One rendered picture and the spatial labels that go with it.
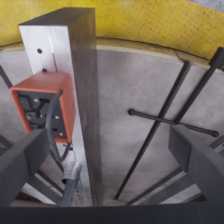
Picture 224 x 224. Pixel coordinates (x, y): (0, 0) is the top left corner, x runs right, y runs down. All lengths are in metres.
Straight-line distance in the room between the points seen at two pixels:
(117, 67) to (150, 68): 0.18
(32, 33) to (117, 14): 0.71
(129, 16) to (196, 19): 0.41
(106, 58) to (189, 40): 0.59
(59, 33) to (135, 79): 0.55
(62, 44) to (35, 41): 0.08
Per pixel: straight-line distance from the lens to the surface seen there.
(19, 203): 0.99
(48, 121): 0.35
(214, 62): 0.92
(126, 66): 0.88
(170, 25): 1.16
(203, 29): 1.23
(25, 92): 0.46
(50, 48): 0.50
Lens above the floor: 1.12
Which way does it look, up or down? 50 degrees down
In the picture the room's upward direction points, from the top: 171 degrees counter-clockwise
